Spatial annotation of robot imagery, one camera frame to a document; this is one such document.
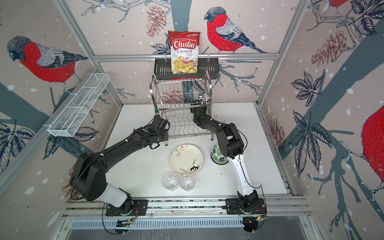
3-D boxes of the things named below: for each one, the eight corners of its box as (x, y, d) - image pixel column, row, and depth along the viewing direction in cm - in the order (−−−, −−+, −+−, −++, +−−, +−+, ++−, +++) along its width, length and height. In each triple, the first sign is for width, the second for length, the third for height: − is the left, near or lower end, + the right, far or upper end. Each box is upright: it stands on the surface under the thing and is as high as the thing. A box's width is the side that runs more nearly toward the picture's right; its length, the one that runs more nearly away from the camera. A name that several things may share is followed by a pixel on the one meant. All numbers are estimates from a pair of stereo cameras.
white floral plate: (168, 174, 85) (167, 173, 83) (172, 146, 97) (171, 144, 95) (203, 174, 85) (203, 173, 83) (202, 146, 97) (202, 144, 95)
